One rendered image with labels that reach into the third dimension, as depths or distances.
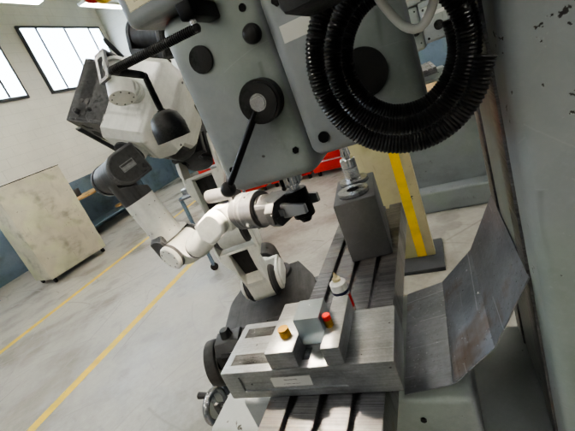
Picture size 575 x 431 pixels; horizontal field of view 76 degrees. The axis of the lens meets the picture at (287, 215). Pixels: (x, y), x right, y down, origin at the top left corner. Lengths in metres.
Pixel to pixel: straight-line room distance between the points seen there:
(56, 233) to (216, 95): 6.24
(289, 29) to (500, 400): 0.82
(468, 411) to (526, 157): 0.50
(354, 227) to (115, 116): 0.74
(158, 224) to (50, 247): 5.69
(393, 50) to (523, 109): 0.19
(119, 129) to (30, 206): 5.64
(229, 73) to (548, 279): 0.55
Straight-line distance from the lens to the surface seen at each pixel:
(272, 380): 0.79
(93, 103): 1.24
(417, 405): 0.84
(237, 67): 0.65
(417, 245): 2.78
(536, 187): 0.52
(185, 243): 1.12
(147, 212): 1.12
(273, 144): 0.65
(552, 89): 0.49
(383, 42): 0.58
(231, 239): 1.49
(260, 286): 1.69
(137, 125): 1.13
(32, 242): 6.69
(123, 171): 1.10
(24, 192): 6.75
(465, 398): 0.82
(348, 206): 1.04
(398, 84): 0.58
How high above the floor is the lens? 1.47
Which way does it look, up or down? 19 degrees down
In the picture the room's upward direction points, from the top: 22 degrees counter-clockwise
